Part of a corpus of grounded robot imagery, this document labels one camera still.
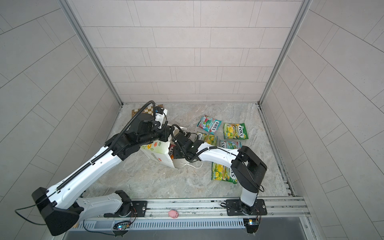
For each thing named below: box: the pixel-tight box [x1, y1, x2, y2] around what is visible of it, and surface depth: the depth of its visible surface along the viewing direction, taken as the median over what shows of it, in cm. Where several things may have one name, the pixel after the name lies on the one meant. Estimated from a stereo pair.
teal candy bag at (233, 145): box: [220, 140, 243, 150], surface depth 95 cm
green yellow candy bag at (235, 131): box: [223, 122, 249, 140], surface depth 99 cm
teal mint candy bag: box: [197, 115, 222, 135], surface depth 103 cm
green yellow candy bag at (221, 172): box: [211, 162, 238, 185], surface depth 82 cm
